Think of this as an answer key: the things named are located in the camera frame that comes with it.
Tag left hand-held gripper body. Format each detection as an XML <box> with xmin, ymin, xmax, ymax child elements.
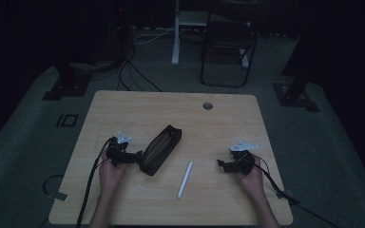
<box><xmin>106</xmin><ymin>130</ymin><xmax>133</xmax><ymax>168</ymax></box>

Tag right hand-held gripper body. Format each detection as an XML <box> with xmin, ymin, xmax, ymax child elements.
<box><xmin>229</xmin><ymin>140</ymin><xmax>259</xmax><ymax>177</ymax></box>

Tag black pencil case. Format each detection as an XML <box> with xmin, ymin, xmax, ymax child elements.
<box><xmin>138</xmin><ymin>123</ymin><xmax>183</xmax><ymax>178</ymax></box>

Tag person's right hand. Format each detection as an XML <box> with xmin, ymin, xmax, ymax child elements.
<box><xmin>236</xmin><ymin>156</ymin><xmax>266</xmax><ymax>203</ymax></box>

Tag person's left hand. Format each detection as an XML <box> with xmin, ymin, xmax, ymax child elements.
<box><xmin>98</xmin><ymin>151</ymin><xmax>129</xmax><ymax>198</ymax></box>

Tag white pen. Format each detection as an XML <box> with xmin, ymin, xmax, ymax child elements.
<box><xmin>176</xmin><ymin>161</ymin><xmax>194</xmax><ymax>200</ymax></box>

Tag grey tape piece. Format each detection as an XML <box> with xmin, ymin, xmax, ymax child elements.
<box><xmin>276</xmin><ymin>188</ymin><xmax>295</xmax><ymax>200</ymax></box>
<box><xmin>48</xmin><ymin>189</ymin><xmax>68</xmax><ymax>202</ymax></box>

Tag black stand base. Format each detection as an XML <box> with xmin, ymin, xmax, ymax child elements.
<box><xmin>272</xmin><ymin>61</ymin><xmax>320</xmax><ymax>113</ymax></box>
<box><xmin>42</xmin><ymin>62</ymin><xmax>93</xmax><ymax>102</ymax></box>

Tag black folding chair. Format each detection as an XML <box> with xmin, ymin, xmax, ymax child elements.
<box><xmin>200</xmin><ymin>12</ymin><xmax>259</xmax><ymax>88</ymax></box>

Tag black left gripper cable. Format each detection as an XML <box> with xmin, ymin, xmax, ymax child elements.
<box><xmin>75</xmin><ymin>136</ymin><xmax>116</xmax><ymax>228</ymax></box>

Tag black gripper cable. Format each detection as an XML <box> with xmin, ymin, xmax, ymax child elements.
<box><xmin>75</xmin><ymin>136</ymin><xmax>116</xmax><ymax>228</ymax></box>
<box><xmin>252</xmin><ymin>154</ymin><xmax>341</xmax><ymax>228</ymax></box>

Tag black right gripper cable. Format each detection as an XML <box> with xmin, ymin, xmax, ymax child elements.
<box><xmin>252</xmin><ymin>154</ymin><xmax>341</xmax><ymax>228</ymax></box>

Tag black floor cables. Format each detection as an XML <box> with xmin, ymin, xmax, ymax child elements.
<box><xmin>116</xmin><ymin>47</ymin><xmax>163</xmax><ymax>93</ymax></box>

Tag white floor cable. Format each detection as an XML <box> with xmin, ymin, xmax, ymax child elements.
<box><xmin>132</xmin><ymin>28</ymin><xmax>176</xmax><ymax>46</ymax></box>

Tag white desk leg frame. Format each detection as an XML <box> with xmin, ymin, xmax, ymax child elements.
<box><xmin>171</xmin><ymin>0</ymin><xmax>251</xmax><ymax>68</ymax></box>

